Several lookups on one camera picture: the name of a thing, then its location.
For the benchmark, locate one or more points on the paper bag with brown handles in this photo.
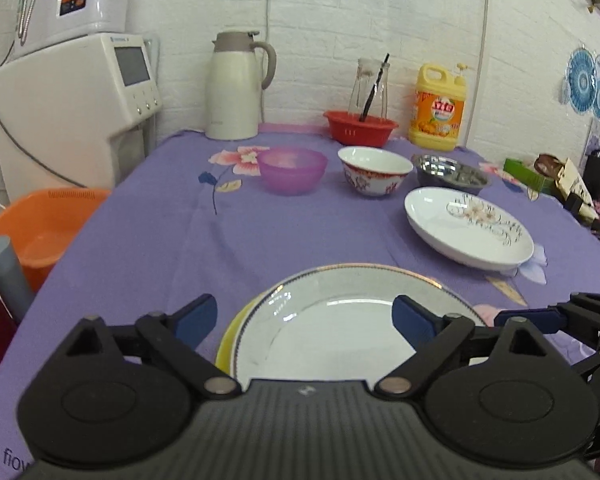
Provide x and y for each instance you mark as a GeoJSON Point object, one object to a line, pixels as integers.
{"type": "Point", "coordinates": [569, 186]}

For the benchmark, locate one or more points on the purple plastic bowl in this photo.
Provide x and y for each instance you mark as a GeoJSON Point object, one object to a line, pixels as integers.
{"type": "Point", "coordinates": [290, 171]}

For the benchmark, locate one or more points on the white water purifier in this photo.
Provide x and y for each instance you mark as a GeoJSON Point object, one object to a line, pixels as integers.
{"type": "Point", "coordinates": [43, 23]}

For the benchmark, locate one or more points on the white gold-rimmed plate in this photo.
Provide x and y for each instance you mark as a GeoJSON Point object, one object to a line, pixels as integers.
{"type": "Point", "coordinates": [334, 323]}

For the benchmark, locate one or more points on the white floral plate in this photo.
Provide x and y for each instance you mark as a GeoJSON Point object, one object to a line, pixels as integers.
{"type": "Point", "coordinates": [468, 229]}

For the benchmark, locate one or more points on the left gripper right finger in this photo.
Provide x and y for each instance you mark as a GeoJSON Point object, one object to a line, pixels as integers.
{"type": "Point", "coordinates": [436, 342]}

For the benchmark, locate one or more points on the grey pipe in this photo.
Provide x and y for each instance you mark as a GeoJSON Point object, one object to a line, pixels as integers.
{"type": "Point", "coordinates": [15, 290]}

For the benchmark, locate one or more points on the orange plastic basin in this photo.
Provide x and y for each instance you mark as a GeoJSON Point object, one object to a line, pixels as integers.
{"type": "Point", "coordinates": [44, 223]}

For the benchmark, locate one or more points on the purple floral tablecloth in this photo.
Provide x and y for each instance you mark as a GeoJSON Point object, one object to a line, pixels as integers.
{"type": "Point", "coordinates": [182, 225]}

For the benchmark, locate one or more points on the stainless steel bowl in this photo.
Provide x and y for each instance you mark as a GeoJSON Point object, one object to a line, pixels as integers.
{"type": "Point", "coordinates": [445, 172]}

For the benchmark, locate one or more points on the red plastic colander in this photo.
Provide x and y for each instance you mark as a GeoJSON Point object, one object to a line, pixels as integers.
{"type": "Point", "coordinates": [347, 129]}

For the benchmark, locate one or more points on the black stirring stick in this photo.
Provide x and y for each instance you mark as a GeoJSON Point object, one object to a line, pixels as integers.
{"type": "Point", "coordinates": [375, 87]}

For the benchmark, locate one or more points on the yellow dish soap bottle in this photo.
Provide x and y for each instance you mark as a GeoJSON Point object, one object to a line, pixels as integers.
{"type": "Point", "coordinates": [439, 102]}

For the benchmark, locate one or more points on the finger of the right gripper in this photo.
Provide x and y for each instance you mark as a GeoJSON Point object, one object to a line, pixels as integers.
{"type": "Point", "coordinates": [547, 321]}

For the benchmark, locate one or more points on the yellow plastic plate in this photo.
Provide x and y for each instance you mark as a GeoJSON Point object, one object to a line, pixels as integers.
{"type": "Point", "coordinates": [223, 358]}

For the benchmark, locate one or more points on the blue wall decoration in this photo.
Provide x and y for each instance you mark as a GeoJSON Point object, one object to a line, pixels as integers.
{"type": "Point", "coordinates": [581, 85]}

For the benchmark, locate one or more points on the glass pitcher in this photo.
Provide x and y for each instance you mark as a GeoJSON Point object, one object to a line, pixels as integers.
{"type": "Point", "coordinates": [370, 87]}

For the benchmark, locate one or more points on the white red-patterned bowl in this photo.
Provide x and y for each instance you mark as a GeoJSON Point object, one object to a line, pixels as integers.
{"type": "Point", "coordinates": [373, 172]}

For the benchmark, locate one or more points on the white water dispenser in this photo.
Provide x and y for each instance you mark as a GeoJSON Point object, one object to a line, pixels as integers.
{"type": "Point", "coordinates": [80, 114]}

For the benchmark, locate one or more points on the white thermos jug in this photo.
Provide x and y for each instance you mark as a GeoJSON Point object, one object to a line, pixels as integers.
{"type": "Point", "coordinates": [241, 68]}

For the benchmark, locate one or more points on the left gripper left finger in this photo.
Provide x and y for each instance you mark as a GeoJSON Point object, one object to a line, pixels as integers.
{"type": "Point", "coordinates": [172, 341]}

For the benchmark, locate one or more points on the green box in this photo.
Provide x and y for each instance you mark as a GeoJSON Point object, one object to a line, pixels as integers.
{"type": "Point", "coordinates": [529, 176]}

